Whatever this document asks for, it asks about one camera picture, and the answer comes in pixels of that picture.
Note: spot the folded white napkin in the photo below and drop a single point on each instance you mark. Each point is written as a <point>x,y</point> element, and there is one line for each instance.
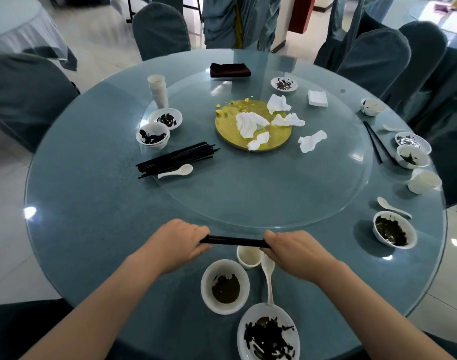
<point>318,98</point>

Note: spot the dark red cloth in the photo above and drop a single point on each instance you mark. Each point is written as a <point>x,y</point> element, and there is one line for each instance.
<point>230,70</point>

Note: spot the round glass turntable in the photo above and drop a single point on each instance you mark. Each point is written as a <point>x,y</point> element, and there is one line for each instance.
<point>269,191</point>

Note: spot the crumpled white tissue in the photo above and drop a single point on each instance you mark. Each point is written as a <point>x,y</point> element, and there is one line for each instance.
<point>309,143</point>
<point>258,140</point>
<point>249,123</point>
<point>292,119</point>
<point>277,104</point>

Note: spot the person's left hand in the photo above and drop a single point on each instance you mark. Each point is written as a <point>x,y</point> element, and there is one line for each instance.
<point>172,245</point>

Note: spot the bundle of black chopsticks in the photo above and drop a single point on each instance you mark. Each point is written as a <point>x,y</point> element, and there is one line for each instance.
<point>176,159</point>

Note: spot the blue clothed background table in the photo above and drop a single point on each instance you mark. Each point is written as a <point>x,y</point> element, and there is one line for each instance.
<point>393,14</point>

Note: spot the round blue table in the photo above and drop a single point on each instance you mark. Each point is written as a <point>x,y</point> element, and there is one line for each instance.
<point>93,206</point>

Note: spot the round white clothed table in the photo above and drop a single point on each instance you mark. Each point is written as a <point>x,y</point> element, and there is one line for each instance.
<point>18,29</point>

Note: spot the red door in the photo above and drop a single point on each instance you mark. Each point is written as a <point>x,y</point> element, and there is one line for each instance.
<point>301,14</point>

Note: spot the person's left forearm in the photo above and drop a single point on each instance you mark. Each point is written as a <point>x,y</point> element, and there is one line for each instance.
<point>93,311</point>

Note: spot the yellow round disc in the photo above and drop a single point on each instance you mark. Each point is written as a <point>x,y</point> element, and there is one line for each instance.
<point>228,134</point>

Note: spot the person's right hand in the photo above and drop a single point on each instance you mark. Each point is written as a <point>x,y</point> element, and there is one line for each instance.
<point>303,256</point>

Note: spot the person's right forearm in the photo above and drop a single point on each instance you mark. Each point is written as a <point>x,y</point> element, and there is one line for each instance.
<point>382,314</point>

